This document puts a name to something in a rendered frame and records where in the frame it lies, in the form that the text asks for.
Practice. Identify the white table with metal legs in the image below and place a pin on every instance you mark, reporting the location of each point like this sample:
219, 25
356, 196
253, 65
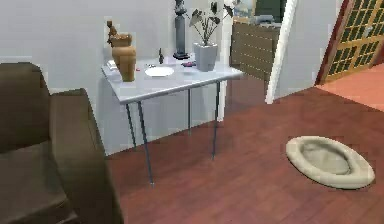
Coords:
173, 81

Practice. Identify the small pink object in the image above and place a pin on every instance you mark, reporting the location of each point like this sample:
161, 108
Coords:
188, 64

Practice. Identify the white round plate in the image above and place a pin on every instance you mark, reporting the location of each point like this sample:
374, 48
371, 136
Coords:
159, 71

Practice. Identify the house plant in grey pot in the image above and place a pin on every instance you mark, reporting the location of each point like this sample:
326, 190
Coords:
205, 56

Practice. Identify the small dark bottle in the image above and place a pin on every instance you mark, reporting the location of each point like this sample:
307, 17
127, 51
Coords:
161, 57

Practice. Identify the tan wooden vase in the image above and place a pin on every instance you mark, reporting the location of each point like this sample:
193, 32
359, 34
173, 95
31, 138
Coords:
125, 60

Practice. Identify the brown wooden chest of drawers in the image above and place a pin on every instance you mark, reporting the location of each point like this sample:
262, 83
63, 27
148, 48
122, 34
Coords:
253, 50

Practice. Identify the brown small figurine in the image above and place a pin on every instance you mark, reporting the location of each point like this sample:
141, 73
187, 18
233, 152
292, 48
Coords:
111, 32

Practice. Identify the beige oval pet bed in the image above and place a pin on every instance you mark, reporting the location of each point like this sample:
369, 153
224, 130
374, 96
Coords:
328, 163

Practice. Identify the brown armchair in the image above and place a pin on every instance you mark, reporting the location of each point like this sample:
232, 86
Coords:
40, 150

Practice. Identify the wooden lattice door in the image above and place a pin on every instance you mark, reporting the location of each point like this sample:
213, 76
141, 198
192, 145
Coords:
358, 36

